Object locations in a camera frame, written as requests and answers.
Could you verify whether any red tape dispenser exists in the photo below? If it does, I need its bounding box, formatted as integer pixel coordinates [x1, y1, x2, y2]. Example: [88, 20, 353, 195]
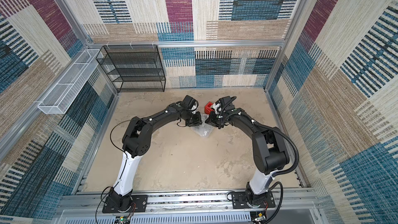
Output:
[204, 102, 215, 115]

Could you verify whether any black wire mesh shelf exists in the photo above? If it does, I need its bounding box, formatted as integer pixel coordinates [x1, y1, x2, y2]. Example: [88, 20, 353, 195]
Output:
[96, 45, 166, 93]

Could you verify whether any clear bubble wrap sheet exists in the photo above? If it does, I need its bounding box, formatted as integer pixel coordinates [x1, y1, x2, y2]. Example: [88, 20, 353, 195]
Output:
[191, 114, 214, 138]

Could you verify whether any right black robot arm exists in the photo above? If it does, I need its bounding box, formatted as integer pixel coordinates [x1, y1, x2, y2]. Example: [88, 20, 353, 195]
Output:
[205, 108, 290, 207]

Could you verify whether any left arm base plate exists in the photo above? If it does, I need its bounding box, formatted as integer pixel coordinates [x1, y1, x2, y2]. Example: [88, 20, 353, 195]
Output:
[102, 195, 148, 214]

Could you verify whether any white wire mesh basket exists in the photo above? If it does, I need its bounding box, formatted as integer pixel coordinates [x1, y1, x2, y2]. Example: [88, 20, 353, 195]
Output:
[37, 49, 100, 115]

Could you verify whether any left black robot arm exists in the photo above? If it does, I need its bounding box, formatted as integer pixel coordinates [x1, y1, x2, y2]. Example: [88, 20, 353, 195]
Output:
[102, 96, 202, 214]

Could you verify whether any black corrugated cable conduit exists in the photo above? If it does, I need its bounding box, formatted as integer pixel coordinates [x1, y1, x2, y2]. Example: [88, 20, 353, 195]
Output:
[220, 95, 301, 224]

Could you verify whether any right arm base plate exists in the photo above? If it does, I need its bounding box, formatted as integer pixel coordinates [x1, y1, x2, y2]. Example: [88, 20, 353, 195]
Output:
[227, 191, 276, 209]

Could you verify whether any aluminium mounting rail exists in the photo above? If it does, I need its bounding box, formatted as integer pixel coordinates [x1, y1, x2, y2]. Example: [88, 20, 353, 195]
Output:
[55, 188, 319, 217]

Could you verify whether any white slotted cable duct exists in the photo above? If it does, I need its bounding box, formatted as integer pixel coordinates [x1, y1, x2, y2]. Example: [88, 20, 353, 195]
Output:
[63, 212, 251, 224]

